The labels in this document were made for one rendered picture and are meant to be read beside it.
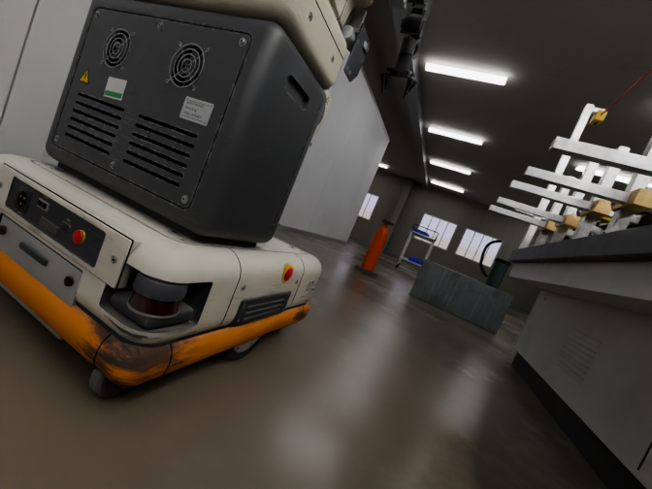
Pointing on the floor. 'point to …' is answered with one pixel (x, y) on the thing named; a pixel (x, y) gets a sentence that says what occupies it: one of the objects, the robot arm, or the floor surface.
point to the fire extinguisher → (374, 250)
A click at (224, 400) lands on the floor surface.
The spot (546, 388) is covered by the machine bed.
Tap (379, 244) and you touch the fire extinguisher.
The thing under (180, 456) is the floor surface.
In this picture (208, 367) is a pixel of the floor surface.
